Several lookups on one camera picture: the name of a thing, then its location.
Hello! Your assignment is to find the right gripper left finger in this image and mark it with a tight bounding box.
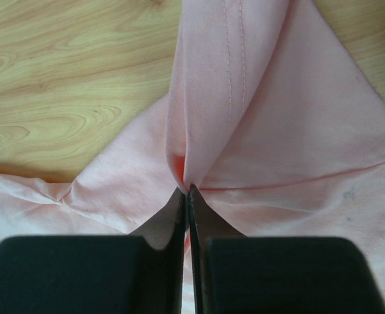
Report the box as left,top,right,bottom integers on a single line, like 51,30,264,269
0,190,184,313

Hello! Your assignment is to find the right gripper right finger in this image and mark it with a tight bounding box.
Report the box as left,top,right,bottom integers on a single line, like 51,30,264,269
187,186,385,313

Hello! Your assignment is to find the pink t-shirt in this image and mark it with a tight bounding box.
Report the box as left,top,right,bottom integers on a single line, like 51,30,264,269
0,1,385,298

